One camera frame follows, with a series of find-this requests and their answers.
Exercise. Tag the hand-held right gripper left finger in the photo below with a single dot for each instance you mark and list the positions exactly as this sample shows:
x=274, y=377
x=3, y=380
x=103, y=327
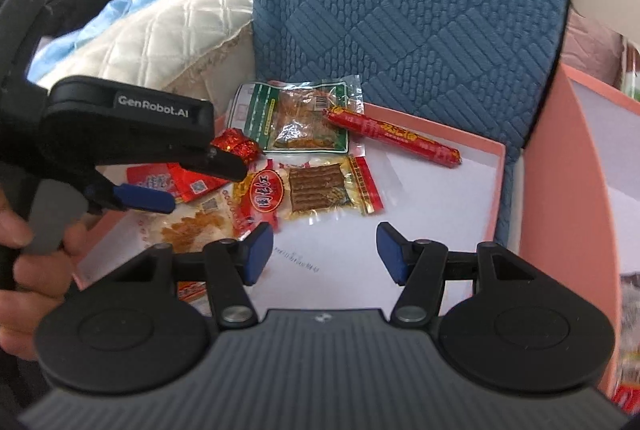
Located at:
x=260, y=255

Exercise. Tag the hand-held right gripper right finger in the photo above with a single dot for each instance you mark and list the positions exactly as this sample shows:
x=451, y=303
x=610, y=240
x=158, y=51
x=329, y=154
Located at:
x=390, y=255

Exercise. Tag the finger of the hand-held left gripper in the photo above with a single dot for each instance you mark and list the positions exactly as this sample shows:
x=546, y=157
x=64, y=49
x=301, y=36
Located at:
x=220, y=165
x=145, y=199

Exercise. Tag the red foil candy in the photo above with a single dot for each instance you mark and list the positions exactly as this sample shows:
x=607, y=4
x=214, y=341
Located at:
x=237, y=145

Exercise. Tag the clear orange flake packet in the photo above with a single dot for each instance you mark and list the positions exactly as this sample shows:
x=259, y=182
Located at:
x=190, y=227

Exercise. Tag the pink box lid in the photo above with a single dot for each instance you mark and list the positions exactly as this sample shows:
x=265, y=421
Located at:
x=440, y=200

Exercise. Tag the green bordered snack packet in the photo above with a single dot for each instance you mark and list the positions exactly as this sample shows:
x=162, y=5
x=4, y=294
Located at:
x=295, y=125

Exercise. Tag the brown strips snack packet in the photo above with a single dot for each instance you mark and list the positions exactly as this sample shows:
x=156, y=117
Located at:
x=315, y=187

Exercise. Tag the red sausage stick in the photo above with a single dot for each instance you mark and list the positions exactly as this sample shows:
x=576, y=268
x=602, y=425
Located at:
x=395, y=136

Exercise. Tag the pink cardboard box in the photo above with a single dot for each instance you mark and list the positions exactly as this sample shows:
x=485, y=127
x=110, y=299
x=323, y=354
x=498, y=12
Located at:
x=565, y=210

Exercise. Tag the dried fish snack packet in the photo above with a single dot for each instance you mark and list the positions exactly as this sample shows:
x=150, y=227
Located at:
x=631, y=310

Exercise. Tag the small red snack packet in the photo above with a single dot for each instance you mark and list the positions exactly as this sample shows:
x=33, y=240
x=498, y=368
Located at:
x=631, y=397

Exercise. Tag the person's left hand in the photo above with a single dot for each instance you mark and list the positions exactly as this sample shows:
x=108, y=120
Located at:
x=45, y=275

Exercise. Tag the cream quilted pillow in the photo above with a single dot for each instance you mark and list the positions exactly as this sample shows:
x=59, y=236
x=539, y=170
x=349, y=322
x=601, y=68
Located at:
x=165, y=35

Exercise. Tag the light blue star cloth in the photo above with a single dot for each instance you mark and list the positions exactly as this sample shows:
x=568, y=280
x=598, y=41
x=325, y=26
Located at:
x=115, y=10

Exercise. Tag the blue textured chair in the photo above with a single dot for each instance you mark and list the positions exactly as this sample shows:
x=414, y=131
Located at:
x=400, y=10

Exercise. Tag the pink cloth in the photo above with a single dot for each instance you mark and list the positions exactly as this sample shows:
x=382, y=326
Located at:
x=590, y=50

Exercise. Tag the green white bag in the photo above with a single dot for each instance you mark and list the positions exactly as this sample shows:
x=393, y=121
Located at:
x=631, y=70

